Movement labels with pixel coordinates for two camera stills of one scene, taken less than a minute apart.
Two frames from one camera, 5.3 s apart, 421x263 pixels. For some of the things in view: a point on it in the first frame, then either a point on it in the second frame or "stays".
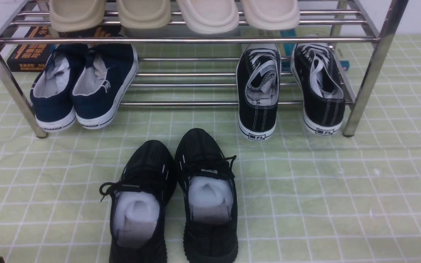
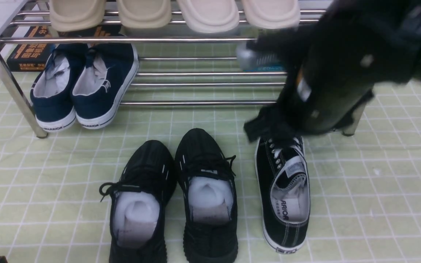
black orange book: x=33 y=50 stays
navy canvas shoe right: x=107 y=71 stays
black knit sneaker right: x=209 y=189 stays
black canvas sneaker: x=258 y=72 → x=283 y=184
